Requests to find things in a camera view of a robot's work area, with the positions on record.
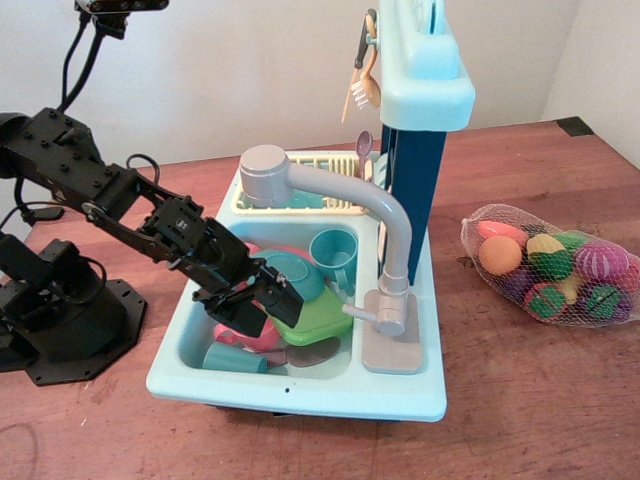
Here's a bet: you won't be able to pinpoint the black cables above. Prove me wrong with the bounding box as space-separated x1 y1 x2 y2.
0 9 106 226

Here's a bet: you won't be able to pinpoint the grey toy faucet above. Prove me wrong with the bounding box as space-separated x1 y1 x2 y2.
240 145 423 375

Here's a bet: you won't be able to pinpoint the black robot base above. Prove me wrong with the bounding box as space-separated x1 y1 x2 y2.
1 234 147 386

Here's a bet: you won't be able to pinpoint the light blue toy sink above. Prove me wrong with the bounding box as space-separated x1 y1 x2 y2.
146 164 447 422

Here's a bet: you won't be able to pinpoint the cream dish rack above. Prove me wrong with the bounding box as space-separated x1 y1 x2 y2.
231 150 365 215

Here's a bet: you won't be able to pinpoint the teal toy plate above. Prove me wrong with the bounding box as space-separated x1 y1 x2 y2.
253 249 325 301

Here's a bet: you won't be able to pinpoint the mesh bag of toy food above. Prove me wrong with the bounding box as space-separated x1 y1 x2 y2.
460 204 639 328

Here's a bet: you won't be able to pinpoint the green toy cutting board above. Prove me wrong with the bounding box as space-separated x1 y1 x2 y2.
271 286 353 346

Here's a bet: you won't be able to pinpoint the blue toy shelf tower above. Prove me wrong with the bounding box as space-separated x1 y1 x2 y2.
377 1 475 279

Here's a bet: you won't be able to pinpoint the pink toy cup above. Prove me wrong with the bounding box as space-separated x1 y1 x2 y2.
213 317 281 352

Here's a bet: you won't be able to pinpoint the purple toy spoon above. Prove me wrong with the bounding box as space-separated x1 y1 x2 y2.
355 130 374 178

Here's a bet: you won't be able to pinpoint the orange toy fruit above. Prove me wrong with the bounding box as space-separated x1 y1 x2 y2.
479 236 522 275

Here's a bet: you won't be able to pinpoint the teal cup lying front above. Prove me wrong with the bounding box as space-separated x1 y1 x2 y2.
202 342 268 373

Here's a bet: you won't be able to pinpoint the pink toy plate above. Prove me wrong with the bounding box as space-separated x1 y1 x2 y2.
247 243 321 282

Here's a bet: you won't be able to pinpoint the beige toy spoon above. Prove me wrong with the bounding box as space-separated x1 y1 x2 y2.
358 14 381 108

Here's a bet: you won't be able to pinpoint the white toy brush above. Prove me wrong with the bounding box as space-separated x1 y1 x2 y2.
341 68 369 124

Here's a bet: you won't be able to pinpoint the black table corner bracket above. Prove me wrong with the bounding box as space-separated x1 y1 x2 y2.
555 116 594 137

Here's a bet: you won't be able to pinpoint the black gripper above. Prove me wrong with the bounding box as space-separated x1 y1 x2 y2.
167 217 304 337

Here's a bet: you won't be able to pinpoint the teal cup upright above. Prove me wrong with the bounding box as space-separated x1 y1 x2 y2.
309 229 358 296

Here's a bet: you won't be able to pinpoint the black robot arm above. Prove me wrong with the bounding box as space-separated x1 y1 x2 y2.
1 109 303 337

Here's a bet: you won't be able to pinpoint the camera on stand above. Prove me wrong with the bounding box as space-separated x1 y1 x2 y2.
74 0 170 39

